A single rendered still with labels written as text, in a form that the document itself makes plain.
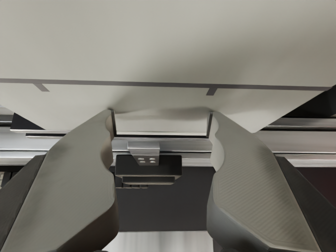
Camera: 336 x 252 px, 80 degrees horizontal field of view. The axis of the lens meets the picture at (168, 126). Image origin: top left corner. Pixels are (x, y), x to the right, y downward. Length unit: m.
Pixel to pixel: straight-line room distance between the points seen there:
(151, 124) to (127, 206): 0.55
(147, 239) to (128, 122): 0.09
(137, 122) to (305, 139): 0.44
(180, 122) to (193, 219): 0.57
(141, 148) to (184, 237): 0.10
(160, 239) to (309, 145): 0.42
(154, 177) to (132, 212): 0.33
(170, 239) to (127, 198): 0.51
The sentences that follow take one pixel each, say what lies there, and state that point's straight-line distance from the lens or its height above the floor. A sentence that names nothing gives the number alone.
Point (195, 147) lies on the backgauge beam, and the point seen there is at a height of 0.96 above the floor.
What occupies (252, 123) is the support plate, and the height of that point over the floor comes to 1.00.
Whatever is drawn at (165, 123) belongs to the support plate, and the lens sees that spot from 0.15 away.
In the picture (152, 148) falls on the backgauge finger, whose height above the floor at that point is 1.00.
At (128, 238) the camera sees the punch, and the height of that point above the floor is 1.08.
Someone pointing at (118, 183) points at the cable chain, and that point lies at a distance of 0.56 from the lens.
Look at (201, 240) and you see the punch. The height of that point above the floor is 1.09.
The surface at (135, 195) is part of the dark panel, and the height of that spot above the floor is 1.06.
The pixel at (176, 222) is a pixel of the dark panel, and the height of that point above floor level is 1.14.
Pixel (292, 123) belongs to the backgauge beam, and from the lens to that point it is 0.54.
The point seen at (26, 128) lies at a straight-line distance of 0.21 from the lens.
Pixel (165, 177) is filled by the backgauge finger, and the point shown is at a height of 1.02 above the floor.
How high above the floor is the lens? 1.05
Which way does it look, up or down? 18 degrees down
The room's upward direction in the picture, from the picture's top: 180 degrees clockwise
